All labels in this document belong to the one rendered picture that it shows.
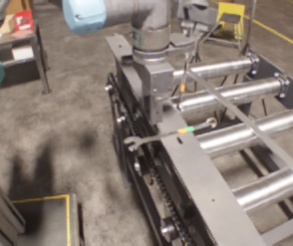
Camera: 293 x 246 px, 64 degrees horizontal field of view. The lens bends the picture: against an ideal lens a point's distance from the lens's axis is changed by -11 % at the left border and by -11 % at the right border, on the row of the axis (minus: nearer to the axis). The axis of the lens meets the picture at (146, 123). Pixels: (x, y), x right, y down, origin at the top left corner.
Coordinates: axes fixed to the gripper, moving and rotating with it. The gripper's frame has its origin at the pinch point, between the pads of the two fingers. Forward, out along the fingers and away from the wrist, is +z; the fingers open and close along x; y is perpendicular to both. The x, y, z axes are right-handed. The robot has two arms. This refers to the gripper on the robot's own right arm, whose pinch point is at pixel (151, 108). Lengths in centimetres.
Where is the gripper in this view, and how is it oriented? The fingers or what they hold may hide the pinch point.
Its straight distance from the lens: 61.1
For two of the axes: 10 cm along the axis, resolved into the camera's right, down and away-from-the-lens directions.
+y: -9.5, 2.2, -2.2
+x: 3.2, 6.1, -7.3
